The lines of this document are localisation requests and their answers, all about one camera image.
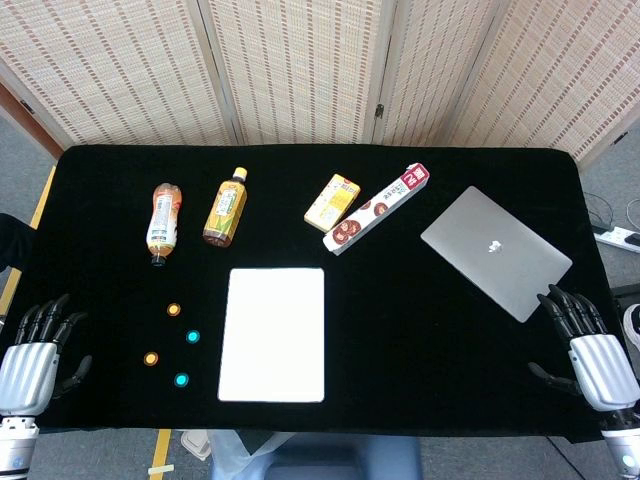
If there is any black bulky object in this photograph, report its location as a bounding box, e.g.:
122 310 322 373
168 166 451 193
0 213 36 274

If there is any white rectangular board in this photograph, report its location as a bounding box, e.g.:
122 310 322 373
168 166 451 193
217 267 326 404

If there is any white power strip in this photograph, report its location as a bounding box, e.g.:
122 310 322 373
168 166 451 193
592 225 640 254

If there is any white shoe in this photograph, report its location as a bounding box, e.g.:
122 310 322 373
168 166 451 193
622 304 640 351

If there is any light blue cloth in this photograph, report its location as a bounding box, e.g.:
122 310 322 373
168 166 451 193
207 430 296 480

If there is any woven folding screen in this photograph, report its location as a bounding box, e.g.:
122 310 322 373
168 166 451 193
0 0 640 164

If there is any black tablecloth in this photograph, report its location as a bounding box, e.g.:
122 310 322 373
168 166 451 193
0 144 619 444

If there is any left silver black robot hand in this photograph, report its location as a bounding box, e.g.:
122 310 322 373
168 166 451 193
0 293 94 417

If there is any peach tea bottle white label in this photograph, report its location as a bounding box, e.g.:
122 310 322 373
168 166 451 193
145 182 184 269

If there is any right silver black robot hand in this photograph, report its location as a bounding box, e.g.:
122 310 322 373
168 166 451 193
528 284 640 414

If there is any white food container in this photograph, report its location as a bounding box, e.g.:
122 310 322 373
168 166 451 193
179 429 212 462

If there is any yellow tea bottle yellow cap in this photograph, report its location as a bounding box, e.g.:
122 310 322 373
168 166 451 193
202 166 250 248

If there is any silver closed laptop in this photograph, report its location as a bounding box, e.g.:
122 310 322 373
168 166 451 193
419 185 574 324

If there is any black floor cable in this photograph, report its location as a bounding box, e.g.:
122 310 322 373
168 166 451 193
584 192 640 232

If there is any yellow cardboard box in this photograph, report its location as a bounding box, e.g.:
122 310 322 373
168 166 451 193
303 173 362 233

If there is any long white red box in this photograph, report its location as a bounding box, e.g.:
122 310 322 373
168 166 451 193
322 161 431 257

